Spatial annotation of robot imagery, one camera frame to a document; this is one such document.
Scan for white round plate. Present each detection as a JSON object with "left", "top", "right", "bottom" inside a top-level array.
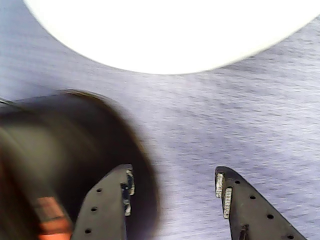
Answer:
[{"left": 22, "top": 0, "right": 320, "bottom": 76}]

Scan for black metal bucket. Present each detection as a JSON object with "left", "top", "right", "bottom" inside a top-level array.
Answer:
[{"left": 0, "top": 89, "right": 165, "bottom": 240}]

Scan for red cube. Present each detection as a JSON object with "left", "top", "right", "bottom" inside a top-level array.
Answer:
[{"left": 33, "top": 196, "right": 75, "bottom": 240}]

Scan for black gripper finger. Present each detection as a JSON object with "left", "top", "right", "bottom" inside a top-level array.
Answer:
[
  {"left": 214, "top": 166, "right": 308, "bottom": 240},
  {"left": 71, "top": 163, "right": 136, "bottom": 240}
]

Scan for blue woven tablecloth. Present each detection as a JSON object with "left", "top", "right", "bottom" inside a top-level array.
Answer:
[{"left": 0, "top": 0, "right": 320, "bottom": 240}]

